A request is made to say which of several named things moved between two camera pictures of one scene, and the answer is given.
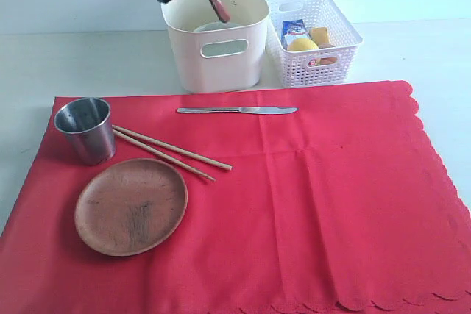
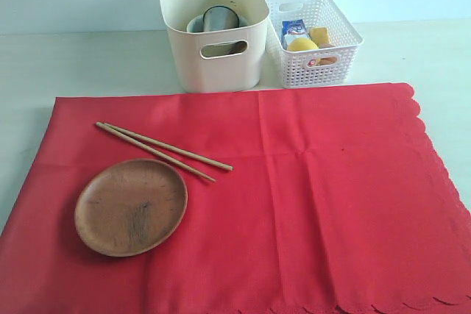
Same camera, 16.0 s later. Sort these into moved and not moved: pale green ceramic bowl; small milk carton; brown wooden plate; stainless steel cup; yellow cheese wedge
Moved: pale green ceramic bowl; stainless steel cup
Not moved: brown wooden plate; yellow cheese wedge; small milk carton
